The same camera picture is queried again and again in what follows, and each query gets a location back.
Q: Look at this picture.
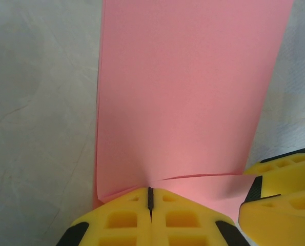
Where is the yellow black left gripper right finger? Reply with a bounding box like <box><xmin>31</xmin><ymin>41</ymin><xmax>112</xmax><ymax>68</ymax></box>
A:
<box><xmin>151</xmin><ymin>187</ymin><xmax>247</xmax><ymax>246</ymax></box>

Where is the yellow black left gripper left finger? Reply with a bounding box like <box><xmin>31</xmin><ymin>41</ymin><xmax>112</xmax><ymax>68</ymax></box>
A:
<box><xmin>56</xmin><ymin>187</ymin><xmax>152</xmax><ymax>246</ymax></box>

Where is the pink cloth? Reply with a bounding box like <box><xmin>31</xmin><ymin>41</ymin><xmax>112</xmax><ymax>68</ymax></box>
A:
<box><xmin>92</xmin><ymin>0</ymin><xmax>294</xmax><ymax>223</ymax></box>

